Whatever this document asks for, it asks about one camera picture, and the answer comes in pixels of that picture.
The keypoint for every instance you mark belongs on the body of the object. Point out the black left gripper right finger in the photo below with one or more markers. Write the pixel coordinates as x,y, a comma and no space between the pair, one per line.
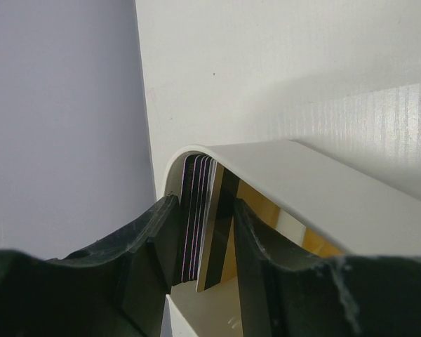
285,290

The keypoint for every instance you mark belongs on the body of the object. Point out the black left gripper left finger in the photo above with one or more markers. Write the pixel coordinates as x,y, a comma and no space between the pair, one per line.
116,286

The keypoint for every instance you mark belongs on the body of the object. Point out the stack of dark cards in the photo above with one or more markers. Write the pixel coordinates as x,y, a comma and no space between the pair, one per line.
197,172

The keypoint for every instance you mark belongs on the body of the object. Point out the white oblong plastic tray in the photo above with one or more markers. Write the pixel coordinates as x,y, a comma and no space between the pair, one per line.
319,203

